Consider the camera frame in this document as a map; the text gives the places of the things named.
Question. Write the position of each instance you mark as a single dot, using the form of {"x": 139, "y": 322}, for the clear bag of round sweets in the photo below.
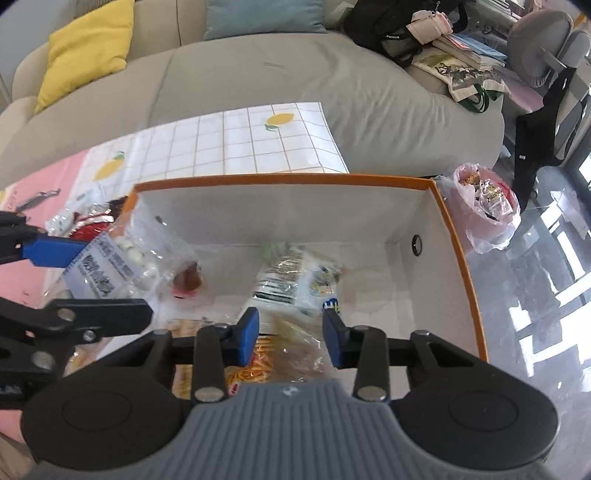
{"x": 138, "y": 258}

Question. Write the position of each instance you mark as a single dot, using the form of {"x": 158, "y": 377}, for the orange cardboard box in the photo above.
{"x": 369, "y": 221}

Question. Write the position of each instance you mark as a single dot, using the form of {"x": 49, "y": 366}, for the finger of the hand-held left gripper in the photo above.
{"x": 55, "y": 251}
{"x": 115, "y": 316}

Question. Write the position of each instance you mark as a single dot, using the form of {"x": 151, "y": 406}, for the yellow pillow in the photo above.
{"x": 87, "y": 50}

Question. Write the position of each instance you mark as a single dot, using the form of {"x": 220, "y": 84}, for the light blue pillow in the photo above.
{"x": 263, "y": 16}

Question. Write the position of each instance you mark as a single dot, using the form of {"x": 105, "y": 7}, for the white and green snack packet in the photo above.
{"x": 281, "y": 281}

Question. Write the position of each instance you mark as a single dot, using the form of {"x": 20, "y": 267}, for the red and yellow snack packet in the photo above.
{"x": 261, "y": 364}

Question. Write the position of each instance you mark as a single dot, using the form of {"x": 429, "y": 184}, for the grey desk chair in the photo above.
{"x": 540, "y": 41}

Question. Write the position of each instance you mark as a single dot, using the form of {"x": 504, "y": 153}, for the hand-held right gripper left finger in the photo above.
{"x": 247, "y": 337}

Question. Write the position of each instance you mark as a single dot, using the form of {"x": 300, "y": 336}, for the stack of books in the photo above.
{"x": 475, "y": 48}

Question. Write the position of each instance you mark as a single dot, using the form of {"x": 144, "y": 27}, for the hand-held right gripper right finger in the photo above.
{"x": 332, "y": 339}

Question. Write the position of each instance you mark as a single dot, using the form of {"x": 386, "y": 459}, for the pale pink pouch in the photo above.
{"x": 429, "y": 25}

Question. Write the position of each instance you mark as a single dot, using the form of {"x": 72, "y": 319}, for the black backpack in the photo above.
{"x": 369, "y": 23}

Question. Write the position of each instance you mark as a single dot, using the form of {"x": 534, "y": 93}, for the beige sofa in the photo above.
{"x": 258, "y": 69}

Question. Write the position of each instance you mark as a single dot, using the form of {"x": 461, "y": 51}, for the plastic bag of snacks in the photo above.
{"x": 485, "y": 207}

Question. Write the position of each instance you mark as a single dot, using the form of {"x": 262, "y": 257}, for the black garment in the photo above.
{"x": 531, "y": 147}

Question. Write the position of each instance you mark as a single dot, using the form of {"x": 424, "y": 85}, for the printed tote bag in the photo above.
{"x": 457, "y": 78}

